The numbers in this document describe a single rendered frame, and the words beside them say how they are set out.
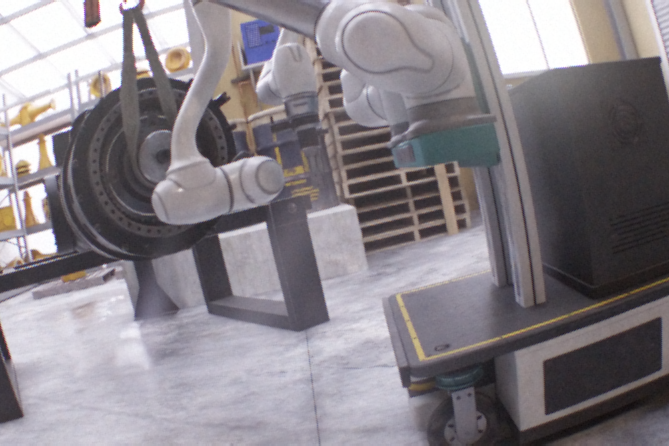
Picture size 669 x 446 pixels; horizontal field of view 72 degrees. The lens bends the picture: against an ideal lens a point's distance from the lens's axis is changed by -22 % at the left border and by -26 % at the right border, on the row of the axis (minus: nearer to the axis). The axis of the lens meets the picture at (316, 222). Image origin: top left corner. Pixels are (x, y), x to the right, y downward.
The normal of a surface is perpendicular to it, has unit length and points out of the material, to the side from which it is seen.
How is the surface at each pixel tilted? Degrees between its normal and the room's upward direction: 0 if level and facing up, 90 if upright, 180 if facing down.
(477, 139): 90
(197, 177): 80
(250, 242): 90
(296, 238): 90
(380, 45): 94
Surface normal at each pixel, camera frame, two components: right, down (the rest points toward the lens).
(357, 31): -0.32, 0.28
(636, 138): -0.05, 0.09
